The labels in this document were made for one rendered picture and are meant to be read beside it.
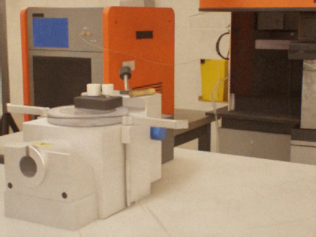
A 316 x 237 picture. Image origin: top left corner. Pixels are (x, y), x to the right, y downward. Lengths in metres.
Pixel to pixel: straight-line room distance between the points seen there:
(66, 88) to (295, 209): 1.39
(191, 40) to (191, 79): 0.25
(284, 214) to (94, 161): 0.20
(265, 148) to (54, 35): 0.86
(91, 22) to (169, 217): 1.32
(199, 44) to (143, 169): 2.97
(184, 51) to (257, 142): 1.56
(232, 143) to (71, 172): 1.70
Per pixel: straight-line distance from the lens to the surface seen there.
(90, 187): 0.58
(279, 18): 2.19
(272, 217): 0.61
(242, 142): 2.21
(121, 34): 1.87
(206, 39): 3.57
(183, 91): 3.66
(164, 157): 0.74
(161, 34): 2.08
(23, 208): 0.60
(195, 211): 0.62
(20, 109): 0.69
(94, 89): 0.65
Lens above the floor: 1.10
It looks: 10 degrees down
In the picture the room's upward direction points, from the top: straight up
